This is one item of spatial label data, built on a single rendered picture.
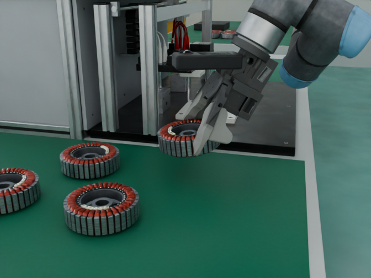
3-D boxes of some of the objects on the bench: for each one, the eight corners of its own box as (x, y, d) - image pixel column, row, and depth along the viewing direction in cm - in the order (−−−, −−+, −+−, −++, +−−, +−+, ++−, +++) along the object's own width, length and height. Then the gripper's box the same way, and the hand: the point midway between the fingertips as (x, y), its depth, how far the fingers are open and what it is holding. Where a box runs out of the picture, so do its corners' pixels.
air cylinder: (170, 106, 115) (170, 86, 113) (163, 113, 108) (162, 93, 107) (153, 105, 116) (153, 86, 115) (144, 112, 110) (143, 92, 108)
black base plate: (295, 88, 145) (296, 82, 144) (294, 156, 87) (295, 146, 86) (167, 81, 156) (167, 75, 155) (90, 138, 98) (89, 128, 97)
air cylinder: (191, 87, 137) (191, 70, 135) (185, 92, 130) (185, 75, 129) (176, 86, 138) (176, 70, 137) (170, 91, 132) (169, 74, 130)
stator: (80, 198, 69) (78, 178, 68) (146, 202, 68) (145, 181, 67) (53, 235, 59) (50, 212, 58) (130, 240, 58) (128, 217, 56)
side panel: (88, 135, 99) (75, -6, 88) (81, 140, 96) (68, -6, 85) (-12, 127, 105) (-36, -7, 94) (-21, 131, 102) (-46, -7, 91)
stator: (67, 185, 74) (65, 166, 72) (57, 162, 83) (54, 145, 82) (127, 174, 78) (126, 156, 77) (111, 154, 88) (110, 137, 86)
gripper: (297, 69, 64) (231, 177, 68) (258, 52, 81) (207, 139, 85) (253, 42, 61) (186, 156, 66) (222, 30, 78) (170, 121, 83)
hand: (185, 139), depth 75 cm, fingers closed on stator, 13 cm apart
